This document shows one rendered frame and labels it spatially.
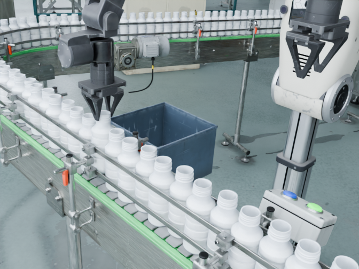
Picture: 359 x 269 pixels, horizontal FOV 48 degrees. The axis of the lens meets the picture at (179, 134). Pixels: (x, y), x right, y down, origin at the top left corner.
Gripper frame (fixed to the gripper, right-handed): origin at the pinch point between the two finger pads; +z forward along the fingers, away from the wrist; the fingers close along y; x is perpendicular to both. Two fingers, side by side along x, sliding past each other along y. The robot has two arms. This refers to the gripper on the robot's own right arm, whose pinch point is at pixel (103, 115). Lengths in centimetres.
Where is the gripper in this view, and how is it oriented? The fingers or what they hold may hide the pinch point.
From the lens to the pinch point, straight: 103.5
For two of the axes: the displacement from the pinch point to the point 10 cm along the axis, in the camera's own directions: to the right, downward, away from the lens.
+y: -7.2, 2.7, -6.4
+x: 7.0, 3.6, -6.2
